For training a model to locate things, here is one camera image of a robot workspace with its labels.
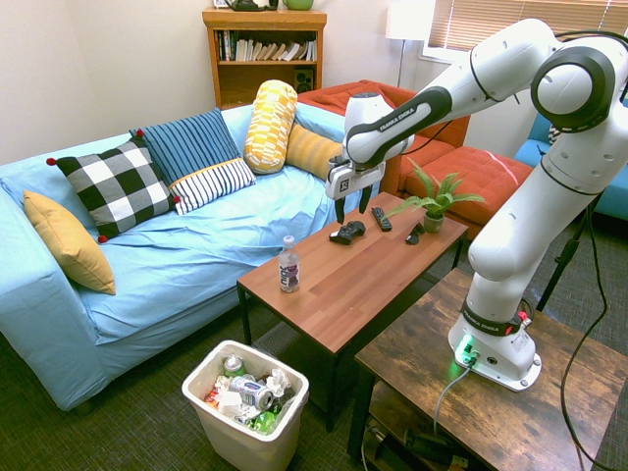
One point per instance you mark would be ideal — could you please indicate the wooden window blinds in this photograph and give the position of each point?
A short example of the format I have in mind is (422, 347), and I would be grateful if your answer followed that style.
(490, 15)

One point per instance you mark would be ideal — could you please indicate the blue striped cushion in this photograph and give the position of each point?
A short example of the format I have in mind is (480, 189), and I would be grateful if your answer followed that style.
(189, 142)

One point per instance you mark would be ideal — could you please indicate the small potted green plant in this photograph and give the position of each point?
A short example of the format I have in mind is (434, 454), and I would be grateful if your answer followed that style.
(434, 218)

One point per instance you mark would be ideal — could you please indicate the clear bottle with purple label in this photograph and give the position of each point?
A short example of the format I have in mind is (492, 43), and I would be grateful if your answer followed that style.
(289, 270)

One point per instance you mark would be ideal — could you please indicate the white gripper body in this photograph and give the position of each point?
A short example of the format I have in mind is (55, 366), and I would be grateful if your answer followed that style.
(352, 179)

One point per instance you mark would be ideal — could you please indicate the black power adapter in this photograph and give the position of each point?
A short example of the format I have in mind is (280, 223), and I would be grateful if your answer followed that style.
(432, 444)

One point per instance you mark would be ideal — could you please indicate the orange armchair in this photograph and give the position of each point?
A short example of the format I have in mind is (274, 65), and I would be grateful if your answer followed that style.
(329, 98)

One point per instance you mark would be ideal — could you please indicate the green drink can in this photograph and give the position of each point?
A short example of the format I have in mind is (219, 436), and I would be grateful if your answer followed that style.
(233, 365)

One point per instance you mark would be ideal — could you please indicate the green wrapper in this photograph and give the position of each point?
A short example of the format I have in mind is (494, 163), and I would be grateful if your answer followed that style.
(265, 422)

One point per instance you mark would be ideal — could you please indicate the black TV remote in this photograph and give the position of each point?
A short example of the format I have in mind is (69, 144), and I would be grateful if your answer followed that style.
(381, 219)

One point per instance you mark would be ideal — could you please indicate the mustard ribbed cushion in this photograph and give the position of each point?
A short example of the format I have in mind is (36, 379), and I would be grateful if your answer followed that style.
(309, 149)

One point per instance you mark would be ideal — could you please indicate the white plastic trash bin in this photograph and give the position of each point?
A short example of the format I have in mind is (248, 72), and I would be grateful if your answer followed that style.
(235, 436)

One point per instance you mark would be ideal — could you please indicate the white floor lamp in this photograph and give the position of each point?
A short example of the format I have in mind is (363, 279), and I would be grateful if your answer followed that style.
(409, 19)

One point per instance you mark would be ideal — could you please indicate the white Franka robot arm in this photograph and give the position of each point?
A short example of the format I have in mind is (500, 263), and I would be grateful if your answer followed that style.
(510, 64)

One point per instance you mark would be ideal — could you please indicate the silver drink can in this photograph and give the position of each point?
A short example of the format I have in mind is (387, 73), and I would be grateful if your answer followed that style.
(252, 390)

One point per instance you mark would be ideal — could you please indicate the white navy striped cushion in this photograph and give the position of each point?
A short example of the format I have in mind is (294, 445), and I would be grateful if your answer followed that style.
(213, 182)

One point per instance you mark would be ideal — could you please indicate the black sunglasses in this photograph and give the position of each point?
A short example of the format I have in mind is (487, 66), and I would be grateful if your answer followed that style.
(415, 234)

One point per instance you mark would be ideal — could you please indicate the floor vent grille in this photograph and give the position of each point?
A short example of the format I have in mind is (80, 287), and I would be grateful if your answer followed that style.
(277, 338)

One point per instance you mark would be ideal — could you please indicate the orange ottoman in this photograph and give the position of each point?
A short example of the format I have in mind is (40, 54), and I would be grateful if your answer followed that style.
(486, 172)

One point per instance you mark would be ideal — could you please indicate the small black speaker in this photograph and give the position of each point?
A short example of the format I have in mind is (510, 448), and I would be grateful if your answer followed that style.
(304, 80)

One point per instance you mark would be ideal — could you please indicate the teal sofa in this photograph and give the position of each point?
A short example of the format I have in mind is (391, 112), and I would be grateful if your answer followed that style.
(613, 196)

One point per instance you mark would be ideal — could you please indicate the plain mustard cushion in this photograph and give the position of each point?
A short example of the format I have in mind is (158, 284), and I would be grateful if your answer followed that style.
(68, 240)

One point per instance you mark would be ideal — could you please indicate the crumpled white paper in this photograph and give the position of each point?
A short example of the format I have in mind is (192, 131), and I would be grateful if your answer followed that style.
(279, 380)

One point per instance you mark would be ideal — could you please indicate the black white checked cushion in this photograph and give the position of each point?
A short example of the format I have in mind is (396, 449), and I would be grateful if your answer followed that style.
(115, 189)

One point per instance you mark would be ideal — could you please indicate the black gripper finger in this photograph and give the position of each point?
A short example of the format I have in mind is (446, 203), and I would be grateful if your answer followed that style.
(340, 210)
(366, 198)

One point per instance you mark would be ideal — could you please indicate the black object on shelf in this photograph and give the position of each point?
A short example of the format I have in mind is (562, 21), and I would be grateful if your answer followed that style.
(252, 4)

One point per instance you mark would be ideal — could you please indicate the light blue sofa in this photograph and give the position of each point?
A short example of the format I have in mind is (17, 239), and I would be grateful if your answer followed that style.
(196, 260)

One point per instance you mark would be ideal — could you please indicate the reddish wooden coffee table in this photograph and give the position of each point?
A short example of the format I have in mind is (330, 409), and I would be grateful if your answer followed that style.
(353, 289)

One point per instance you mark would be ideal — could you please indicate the yellow patterned bolster pillow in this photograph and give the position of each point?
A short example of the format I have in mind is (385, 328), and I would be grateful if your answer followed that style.
(271, 125)

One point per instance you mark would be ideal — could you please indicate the row of books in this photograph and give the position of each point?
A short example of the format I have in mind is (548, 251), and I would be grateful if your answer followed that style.
(267, 50)

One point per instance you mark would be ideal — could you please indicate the black game controller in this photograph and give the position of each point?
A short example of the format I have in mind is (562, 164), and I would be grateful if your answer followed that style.
(348, 231)

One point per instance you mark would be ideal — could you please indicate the black camera stand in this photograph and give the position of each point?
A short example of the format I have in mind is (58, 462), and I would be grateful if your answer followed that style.
(564, 260)

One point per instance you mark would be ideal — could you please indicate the wooden bookshelf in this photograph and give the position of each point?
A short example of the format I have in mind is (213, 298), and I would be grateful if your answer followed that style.
(265, 81)

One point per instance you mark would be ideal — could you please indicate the rustic brown robot table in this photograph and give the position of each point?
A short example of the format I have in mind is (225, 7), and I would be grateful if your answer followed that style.
(490, 432)

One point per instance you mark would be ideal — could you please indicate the green bowl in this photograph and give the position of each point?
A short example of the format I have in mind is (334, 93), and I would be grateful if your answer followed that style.
(298, 4)

